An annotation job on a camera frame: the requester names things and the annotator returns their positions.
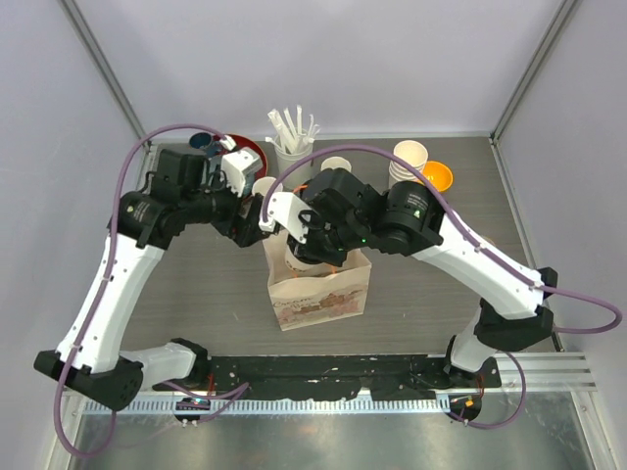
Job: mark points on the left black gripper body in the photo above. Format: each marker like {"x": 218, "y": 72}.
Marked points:
{"x": 233, "y": 223}

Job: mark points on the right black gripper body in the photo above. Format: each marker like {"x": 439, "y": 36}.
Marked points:
{"x": 325, "y": 244}

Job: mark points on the blue mug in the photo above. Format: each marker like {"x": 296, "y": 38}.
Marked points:
{"x": 202, "y": 141}

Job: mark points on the wrapped white straw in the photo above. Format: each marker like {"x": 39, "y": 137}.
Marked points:
{"x": 292, "y": 134}

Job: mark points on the dark green mug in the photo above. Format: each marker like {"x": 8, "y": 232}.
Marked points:
{"x": 336, "y": 162}

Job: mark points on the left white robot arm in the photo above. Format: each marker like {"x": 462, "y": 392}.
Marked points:
{"x": 184, "y": 189}

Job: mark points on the red round tray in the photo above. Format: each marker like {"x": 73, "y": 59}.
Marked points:
{"x": 246, "y": 143}

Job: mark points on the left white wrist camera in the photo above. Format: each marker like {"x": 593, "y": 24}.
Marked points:
{"x": 240, "y": 169}

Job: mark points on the orange bowl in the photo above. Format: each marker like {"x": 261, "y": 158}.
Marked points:
{"x": 439, "y": 175}

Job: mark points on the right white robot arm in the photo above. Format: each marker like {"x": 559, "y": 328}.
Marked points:
{"x": 409, "y": 221}

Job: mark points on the yellow mug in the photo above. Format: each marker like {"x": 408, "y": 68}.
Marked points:
{"x": 261, "y": 188}

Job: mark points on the printed paper takeout bag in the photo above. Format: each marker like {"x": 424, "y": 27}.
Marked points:
{"x": 300, "y": 301}

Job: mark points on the stack of white paper cups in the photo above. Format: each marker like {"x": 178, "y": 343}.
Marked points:
{"x": 411, "y": 152}

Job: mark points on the white straw holder cup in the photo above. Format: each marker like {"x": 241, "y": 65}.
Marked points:
{"x": 300, "y": 175}

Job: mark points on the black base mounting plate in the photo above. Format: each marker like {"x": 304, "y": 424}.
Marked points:
{"x": 336, "y": 377}

